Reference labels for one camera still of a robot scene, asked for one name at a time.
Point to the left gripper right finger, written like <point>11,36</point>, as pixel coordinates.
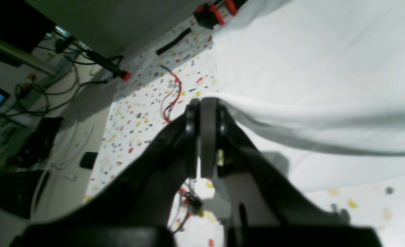
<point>266,209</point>

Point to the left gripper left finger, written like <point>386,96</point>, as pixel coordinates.
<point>133,210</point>

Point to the white T-shirt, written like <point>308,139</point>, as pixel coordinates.
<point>320,81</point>

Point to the black power adapter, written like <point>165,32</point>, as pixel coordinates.
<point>88,160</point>

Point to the orange clamp at table edge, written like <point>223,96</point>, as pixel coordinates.
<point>107,63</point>

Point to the short black rod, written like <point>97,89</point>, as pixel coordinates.
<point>174,42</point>

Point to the black and orange bar clamp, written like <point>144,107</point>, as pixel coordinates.
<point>208,15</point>

